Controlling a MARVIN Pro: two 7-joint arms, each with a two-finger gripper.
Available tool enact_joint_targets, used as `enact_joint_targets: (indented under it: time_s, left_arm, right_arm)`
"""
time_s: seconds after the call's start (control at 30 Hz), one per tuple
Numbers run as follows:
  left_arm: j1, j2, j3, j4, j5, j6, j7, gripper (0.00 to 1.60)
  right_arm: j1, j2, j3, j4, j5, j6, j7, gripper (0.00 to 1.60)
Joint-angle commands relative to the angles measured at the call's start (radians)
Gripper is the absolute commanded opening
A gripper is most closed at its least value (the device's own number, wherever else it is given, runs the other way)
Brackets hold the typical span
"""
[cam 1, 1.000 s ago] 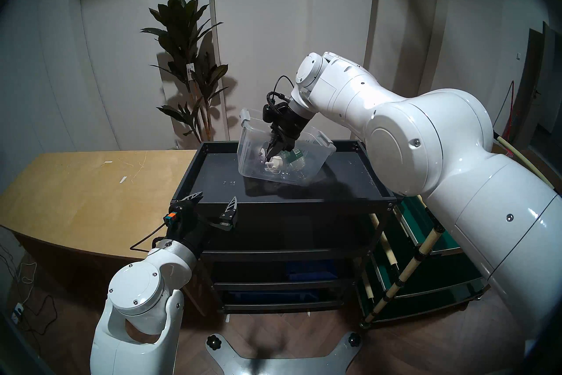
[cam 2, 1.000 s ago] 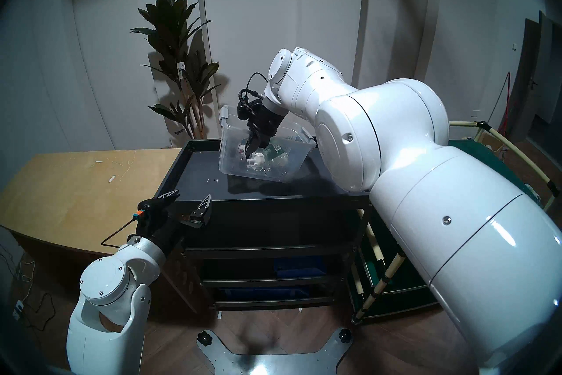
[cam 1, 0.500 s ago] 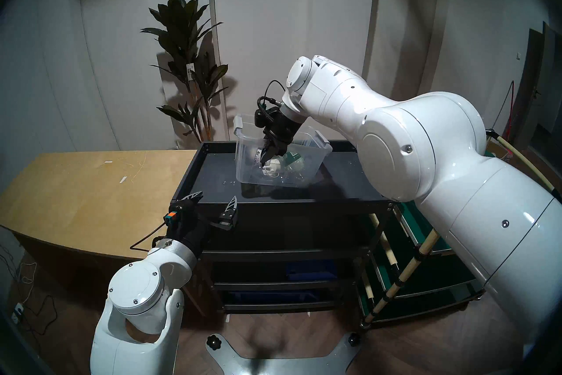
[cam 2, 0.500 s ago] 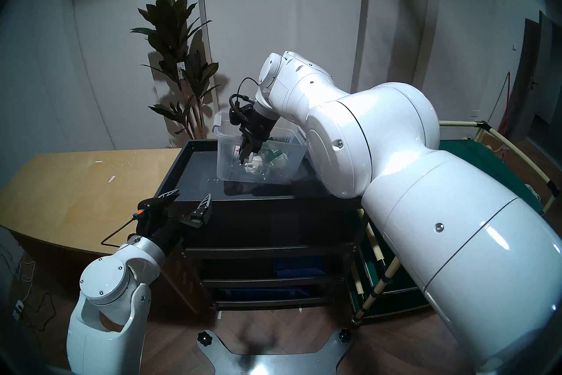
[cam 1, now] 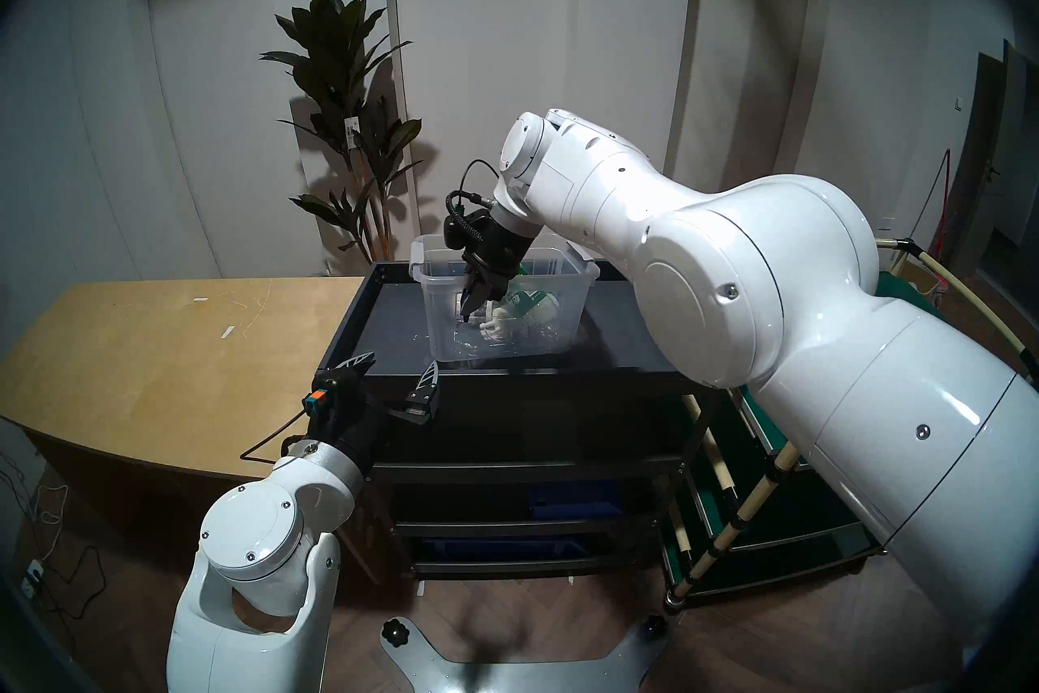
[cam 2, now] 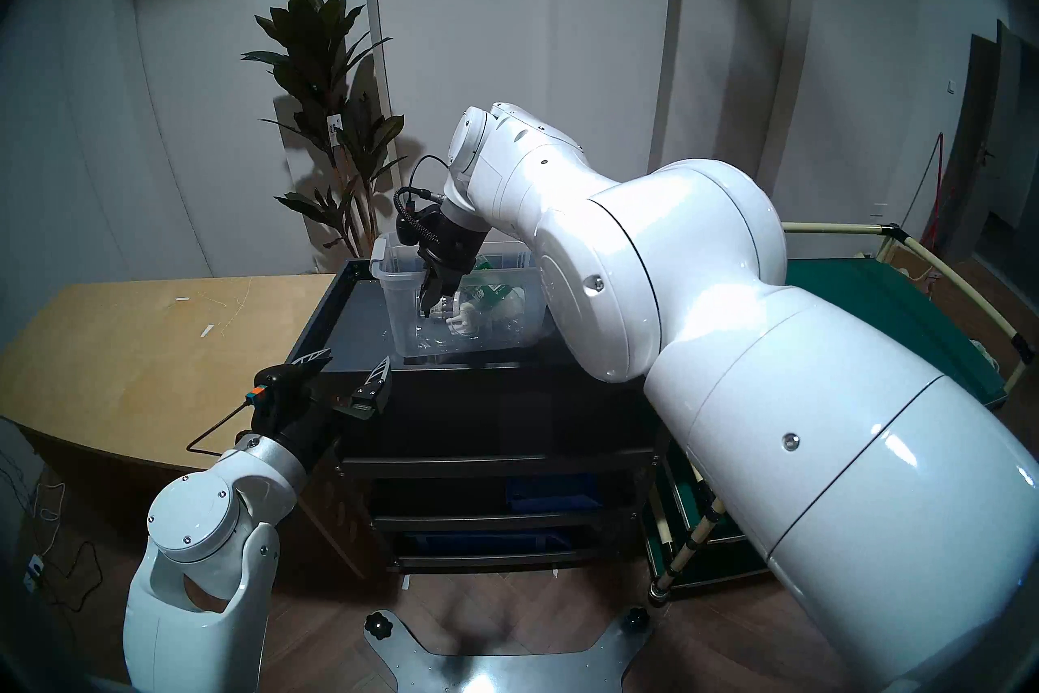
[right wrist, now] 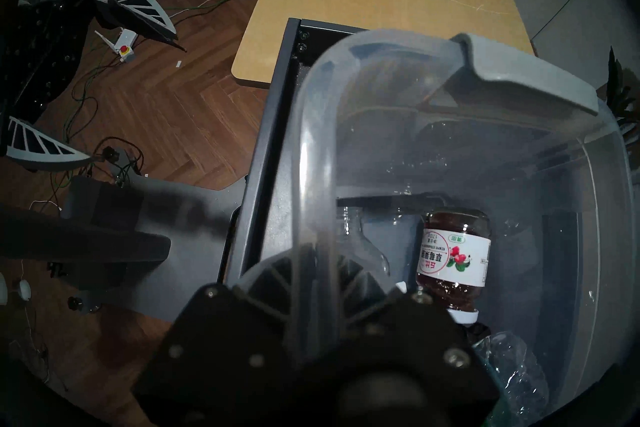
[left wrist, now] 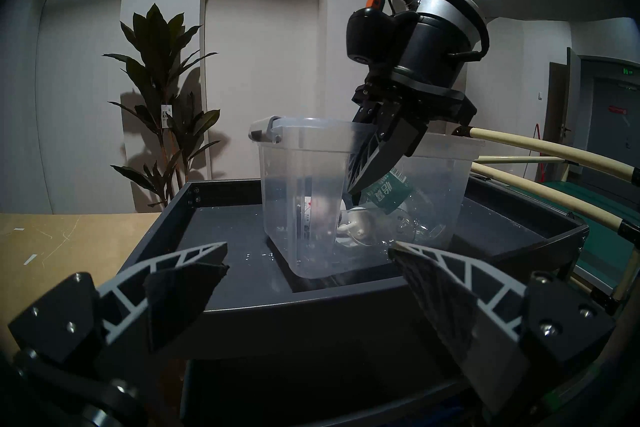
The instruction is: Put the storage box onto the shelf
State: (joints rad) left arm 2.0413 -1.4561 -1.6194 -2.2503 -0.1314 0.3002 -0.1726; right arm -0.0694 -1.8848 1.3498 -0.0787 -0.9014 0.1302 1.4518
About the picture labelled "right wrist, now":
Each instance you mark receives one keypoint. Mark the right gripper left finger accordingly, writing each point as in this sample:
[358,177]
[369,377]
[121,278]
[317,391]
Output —
[225,331]

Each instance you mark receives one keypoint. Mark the red jam jar white label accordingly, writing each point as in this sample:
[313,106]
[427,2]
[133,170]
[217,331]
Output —
[452,256]

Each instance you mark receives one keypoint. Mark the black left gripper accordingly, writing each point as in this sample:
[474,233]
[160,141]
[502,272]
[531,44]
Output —
[45,46]

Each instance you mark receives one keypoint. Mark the grey metal robot base plate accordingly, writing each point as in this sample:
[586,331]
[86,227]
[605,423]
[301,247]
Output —
[190,231]

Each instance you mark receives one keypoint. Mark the clear bottle with green label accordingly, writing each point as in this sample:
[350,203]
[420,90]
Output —
[510,371]

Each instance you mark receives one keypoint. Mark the clear plastic storage box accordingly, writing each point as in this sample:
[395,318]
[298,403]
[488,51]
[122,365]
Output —
[525,86]

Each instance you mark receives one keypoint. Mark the tall dark green potted plant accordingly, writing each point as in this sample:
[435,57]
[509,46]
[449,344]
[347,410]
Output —
[620,86]

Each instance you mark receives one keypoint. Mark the clear plastic bottle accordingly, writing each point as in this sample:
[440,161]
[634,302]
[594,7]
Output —
[367,241]

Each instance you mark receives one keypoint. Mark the white emergency stop button box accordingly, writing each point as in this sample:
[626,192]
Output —
[127,43]

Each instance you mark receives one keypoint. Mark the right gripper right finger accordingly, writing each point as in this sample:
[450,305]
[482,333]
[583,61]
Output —
[400,341]

